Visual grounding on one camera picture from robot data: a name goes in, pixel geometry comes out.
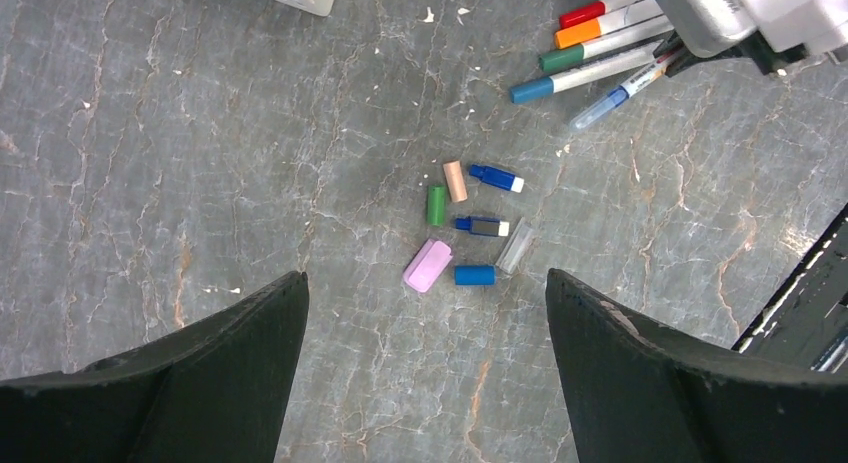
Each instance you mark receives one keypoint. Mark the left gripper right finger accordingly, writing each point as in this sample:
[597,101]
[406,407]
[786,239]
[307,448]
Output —
[637,390]

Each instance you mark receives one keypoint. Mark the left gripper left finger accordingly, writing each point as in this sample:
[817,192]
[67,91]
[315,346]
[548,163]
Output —
[216,390]

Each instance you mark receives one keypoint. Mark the grey clear pen cap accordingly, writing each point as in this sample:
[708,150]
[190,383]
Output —
[516,247]

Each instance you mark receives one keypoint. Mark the blue pen cap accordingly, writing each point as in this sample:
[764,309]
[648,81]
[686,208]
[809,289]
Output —
[474,275]

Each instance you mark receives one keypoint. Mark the dark blue clip cap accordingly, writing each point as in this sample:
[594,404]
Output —
[483,226]

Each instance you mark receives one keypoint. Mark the pink pen cap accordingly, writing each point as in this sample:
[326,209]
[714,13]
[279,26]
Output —
[427,265]

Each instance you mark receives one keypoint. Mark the dark blue white-ended cap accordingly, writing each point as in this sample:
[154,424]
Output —
[497,177]

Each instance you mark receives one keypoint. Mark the orange pen cap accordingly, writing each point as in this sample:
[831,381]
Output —
[455,181]

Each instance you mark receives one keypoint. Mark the green pen cap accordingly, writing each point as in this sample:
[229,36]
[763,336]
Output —
[436,205]

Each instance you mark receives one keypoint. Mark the green capped white marker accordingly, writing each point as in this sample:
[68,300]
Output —
[574,55]

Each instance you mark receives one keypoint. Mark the orange capped white marker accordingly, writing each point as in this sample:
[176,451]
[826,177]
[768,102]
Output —
[608,23]

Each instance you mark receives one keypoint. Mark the red capped white marker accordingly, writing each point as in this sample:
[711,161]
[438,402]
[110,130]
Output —
[590,11]

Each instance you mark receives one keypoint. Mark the clear capped blue pen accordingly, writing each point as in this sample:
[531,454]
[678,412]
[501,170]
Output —
[626,90]

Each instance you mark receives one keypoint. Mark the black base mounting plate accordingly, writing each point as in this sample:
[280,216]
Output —
[804,324]

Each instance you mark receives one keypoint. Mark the light blue capped marker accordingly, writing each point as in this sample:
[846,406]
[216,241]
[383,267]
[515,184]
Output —
[582,75]

